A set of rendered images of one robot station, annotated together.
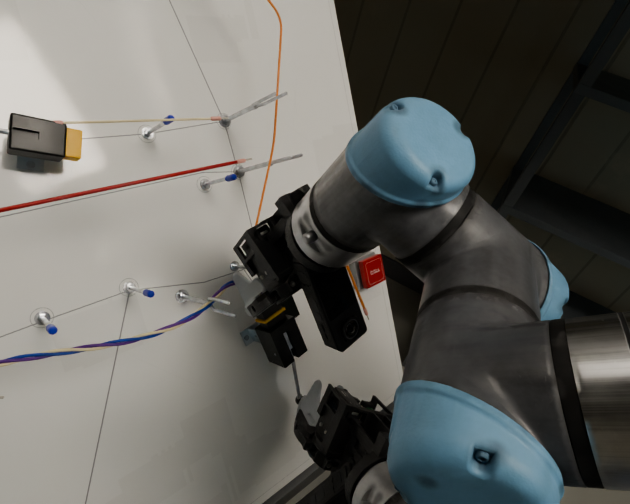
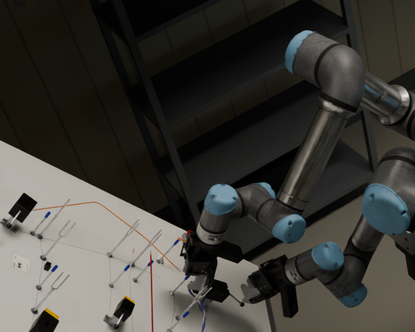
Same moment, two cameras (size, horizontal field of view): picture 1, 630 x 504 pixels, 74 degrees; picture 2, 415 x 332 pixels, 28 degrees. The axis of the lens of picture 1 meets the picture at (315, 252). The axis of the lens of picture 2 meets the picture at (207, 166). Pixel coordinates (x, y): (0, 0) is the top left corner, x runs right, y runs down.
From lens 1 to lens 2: 1.78 m
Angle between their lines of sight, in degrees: 26
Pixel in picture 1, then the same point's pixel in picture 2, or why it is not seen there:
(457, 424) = (283, 224)
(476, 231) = (246, 197)
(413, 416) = (278, 231)
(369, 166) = (221, 210)
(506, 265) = (258, 196)
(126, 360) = not seen: outside the picture
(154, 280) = (168, 322)
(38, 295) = not seen: outside the picture
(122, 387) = not seen: outside the picture
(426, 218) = (237, 205)
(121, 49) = (77, 272)
